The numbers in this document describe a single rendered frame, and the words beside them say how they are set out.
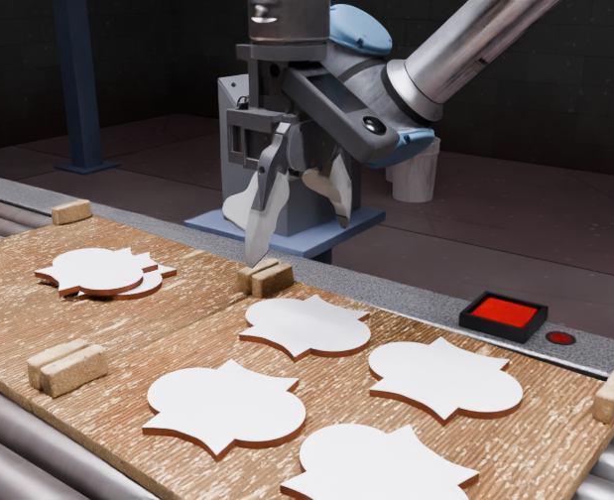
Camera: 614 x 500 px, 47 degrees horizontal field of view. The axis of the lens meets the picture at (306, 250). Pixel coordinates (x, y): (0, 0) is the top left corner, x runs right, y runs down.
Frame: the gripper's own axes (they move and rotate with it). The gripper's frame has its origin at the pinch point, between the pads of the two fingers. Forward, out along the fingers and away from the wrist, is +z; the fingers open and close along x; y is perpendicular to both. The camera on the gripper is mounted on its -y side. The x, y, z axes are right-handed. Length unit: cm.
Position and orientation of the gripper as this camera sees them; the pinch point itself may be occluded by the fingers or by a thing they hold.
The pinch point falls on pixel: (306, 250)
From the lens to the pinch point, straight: 71.4
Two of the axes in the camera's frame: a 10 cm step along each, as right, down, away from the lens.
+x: -6.3, 2.7, -7.2
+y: -7.7, -2.3, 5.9
